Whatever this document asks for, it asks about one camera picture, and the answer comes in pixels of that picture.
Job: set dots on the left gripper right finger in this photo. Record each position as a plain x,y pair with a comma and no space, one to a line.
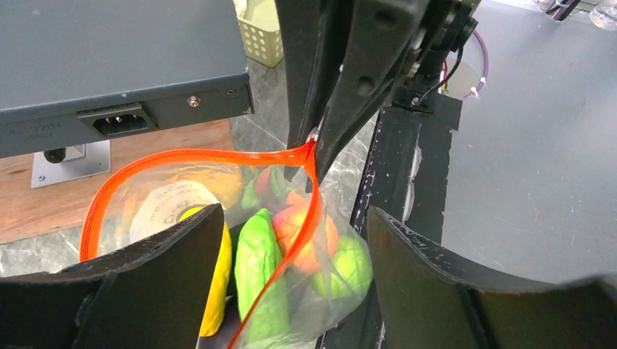
431,297

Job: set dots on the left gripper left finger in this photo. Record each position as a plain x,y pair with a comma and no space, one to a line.
149,294

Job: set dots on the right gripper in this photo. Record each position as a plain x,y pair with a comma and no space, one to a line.
316,42

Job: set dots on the yellow corn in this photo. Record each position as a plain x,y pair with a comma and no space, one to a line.
216,301

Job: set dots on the green lime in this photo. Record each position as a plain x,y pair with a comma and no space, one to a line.
354,272

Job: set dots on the light green plastic basket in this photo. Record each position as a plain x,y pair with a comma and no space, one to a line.
259,25

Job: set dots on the clear zip top bag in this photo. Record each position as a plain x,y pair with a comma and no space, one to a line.
293,267

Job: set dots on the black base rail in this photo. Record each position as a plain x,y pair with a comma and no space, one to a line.
405,175

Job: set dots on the metal bracket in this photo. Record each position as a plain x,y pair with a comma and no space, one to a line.
70,163

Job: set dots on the dark grey network switch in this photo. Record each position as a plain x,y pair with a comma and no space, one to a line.
76,72

